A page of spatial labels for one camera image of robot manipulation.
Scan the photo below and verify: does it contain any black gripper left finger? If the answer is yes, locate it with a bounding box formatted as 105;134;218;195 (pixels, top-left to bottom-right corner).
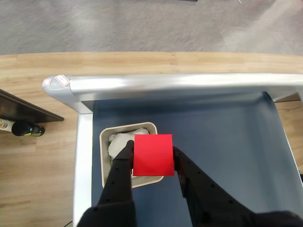
78;140;137;227

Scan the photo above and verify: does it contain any dark grey table mat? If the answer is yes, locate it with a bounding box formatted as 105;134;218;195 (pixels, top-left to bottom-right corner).
91;91;303;227

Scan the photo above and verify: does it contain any red cube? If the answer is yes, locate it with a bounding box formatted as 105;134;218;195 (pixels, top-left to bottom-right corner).
132;133;176;177

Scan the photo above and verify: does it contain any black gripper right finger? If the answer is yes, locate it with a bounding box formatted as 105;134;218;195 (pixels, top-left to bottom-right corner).
172;146;303;227

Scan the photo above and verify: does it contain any pale printed bottle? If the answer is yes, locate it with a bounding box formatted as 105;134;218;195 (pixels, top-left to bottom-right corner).
0;118;13;132

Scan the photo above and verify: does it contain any silver table frame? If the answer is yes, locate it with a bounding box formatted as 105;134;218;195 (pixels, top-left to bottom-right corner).
42;72;303;227

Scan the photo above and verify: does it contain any white crumpled paper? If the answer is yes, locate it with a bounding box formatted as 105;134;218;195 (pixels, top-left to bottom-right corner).
107;128;151;165

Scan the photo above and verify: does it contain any dark shelf board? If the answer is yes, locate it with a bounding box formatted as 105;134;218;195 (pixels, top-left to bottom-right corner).
0;88;65;124

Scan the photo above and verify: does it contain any beige metal box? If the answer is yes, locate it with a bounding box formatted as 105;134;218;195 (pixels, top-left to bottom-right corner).
99;122;165;189

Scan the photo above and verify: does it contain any black can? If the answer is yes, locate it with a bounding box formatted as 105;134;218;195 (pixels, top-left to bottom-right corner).
11;120;45;138

